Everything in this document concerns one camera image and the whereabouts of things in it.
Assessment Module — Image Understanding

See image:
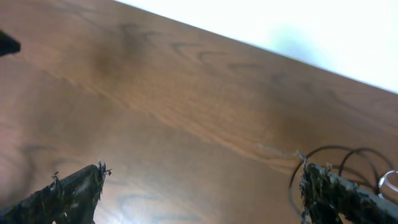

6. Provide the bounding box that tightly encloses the black USB cable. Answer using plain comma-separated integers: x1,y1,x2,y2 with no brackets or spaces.
287,145,396,218

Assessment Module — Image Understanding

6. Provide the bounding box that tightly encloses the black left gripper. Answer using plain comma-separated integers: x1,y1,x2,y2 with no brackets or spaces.
0,30,21,57

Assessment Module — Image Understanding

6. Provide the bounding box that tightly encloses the white USB cable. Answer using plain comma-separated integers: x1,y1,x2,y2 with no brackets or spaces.
377,169,398,200

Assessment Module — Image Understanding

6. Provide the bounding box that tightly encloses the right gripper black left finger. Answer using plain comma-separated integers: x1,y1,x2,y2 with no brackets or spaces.
1,162,111,224

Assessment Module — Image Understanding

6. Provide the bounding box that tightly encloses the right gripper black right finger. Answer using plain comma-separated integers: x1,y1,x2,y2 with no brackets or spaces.
297,152,397,223

